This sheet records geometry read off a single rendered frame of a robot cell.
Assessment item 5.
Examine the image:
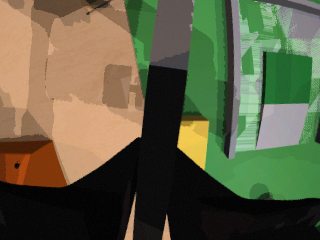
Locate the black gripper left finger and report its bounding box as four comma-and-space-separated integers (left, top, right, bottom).
0, 137, 141, 240

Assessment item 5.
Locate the yellow rectangular block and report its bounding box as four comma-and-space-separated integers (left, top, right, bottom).
177, 116, 209, 169

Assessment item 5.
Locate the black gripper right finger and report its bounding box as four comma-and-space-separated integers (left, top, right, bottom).
167, 147, 320, 240

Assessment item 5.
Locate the red golf putter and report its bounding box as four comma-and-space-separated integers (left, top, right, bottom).
132, 0, 195, 240

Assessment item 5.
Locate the green putting mat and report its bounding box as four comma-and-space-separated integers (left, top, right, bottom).
124, 0, 320, 200

